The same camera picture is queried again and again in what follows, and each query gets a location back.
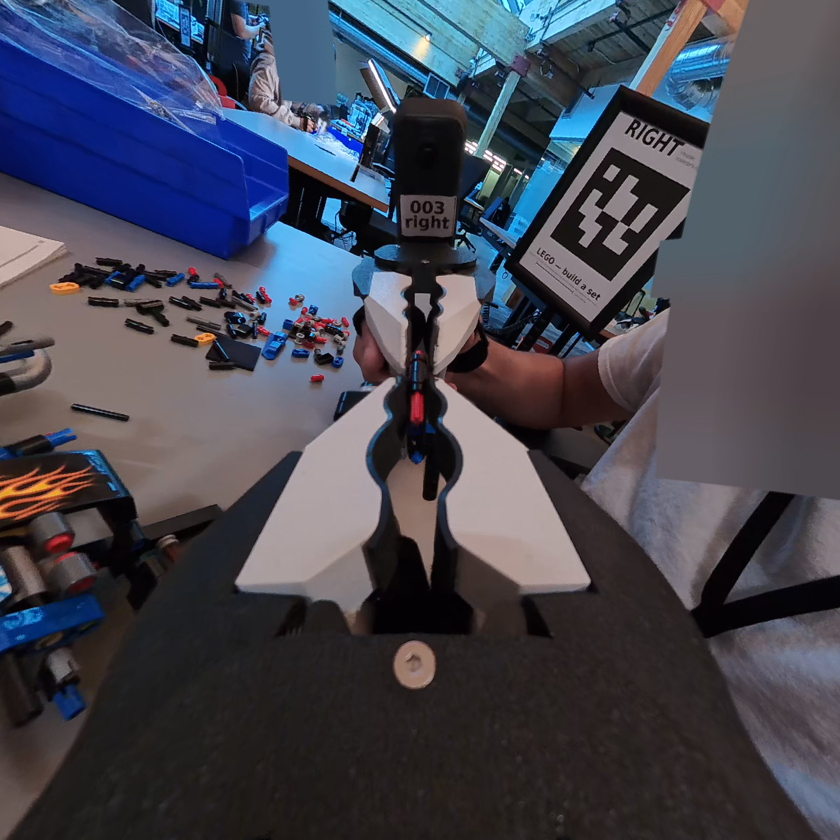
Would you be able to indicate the black framed marker sign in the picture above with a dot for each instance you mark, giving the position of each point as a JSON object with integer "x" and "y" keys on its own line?
{"x": 604, "y": 216}

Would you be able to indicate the black lego beam with pins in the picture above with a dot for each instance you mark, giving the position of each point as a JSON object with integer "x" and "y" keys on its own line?
{"x": 430, "y": 472}

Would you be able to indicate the clear plastic bag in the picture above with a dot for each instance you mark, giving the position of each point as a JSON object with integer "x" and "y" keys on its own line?
{"x": 98, "y": 59}

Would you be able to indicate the flame printed lego assembly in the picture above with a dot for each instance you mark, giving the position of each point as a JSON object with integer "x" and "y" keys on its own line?
{"x": 46, "y": 489}

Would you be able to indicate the stacked blue plastic bins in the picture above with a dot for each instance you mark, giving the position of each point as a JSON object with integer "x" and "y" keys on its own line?
{"x": 131, "y": 151}

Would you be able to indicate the background work table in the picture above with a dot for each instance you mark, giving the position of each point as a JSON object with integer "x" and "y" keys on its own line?
{"x": 315, "y": 151}

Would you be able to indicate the white instruction booklet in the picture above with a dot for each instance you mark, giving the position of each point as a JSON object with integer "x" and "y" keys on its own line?
{"x": 26, "y": 253}

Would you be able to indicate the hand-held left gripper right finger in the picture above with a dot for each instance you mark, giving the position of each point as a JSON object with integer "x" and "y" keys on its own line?
{"x": 518, "y": 525}

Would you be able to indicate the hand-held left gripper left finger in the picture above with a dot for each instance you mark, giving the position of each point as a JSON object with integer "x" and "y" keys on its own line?
{"x": 315, "y": 525}

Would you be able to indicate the pile of small colourful lego pieces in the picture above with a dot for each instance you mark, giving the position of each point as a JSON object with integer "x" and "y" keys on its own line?
{"x": 308, "y": 331}

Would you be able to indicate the dark flat lego panel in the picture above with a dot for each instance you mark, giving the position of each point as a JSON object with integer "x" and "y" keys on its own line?
{"x": 236, "y": 354}

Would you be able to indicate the person's right forearm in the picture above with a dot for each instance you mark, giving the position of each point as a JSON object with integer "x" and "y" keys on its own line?
{"x": 551, "y": 387}

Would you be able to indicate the short black lego axle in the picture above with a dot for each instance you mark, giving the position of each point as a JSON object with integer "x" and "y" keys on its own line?
{"x": 98, "y": 412}

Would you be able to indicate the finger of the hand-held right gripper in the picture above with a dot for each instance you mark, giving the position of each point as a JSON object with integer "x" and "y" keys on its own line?
{"x": 388, "y": 315}
{"x": 456, "y": 315}

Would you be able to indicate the grey lego chassis assembly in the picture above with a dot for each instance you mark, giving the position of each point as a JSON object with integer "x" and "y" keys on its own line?
{"x": 23, "y": 367}

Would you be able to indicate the person's right hand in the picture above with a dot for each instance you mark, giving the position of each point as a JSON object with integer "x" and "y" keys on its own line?
{"x": 367, "y": 358}

